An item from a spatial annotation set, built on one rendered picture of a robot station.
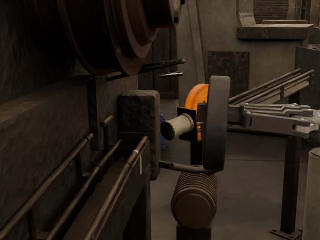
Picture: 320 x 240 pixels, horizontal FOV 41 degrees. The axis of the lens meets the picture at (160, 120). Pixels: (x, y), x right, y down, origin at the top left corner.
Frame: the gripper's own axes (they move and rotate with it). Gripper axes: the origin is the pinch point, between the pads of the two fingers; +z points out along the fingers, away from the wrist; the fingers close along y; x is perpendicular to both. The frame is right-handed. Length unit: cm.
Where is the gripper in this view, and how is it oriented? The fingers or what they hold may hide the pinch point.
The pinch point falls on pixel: (218, 113)
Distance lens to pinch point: 70.2
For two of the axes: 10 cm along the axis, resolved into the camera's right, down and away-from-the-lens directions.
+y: 1.5, -2.5, 9.6
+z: -9.9, -0.8, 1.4
